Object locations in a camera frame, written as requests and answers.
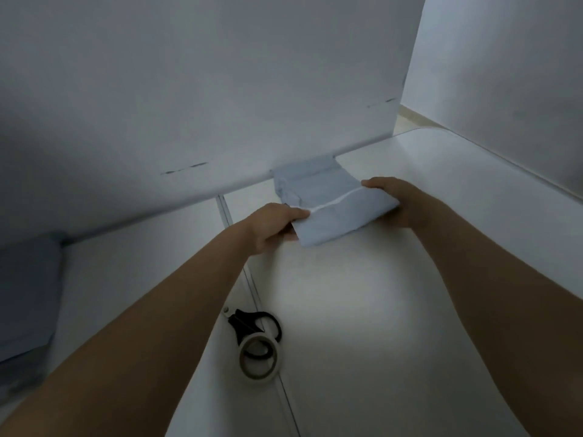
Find white tape roll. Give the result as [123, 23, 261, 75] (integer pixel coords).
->
[239, 333, 280, 384]

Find person's left forearm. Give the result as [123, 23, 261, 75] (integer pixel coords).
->
[0, 221, 258, 437]

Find white partition board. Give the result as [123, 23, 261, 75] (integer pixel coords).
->
[0, 0, 427, 245]

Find person's right hand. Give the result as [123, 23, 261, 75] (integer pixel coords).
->
[361, 177, 445, 230]

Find person's right forearm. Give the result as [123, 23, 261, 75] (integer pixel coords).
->
[412, 205, 583, 437]

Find person's left hand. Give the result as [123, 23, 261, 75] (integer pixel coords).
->
[244, 203, 311, 256]

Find light blue cloth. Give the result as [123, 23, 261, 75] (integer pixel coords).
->
[272, 155, 401, 248]

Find black handled scissors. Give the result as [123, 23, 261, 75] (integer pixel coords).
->
[223, 307, 283, 360]

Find stack of blue cloths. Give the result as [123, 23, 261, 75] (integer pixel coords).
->
[0, 232, 64, 363]

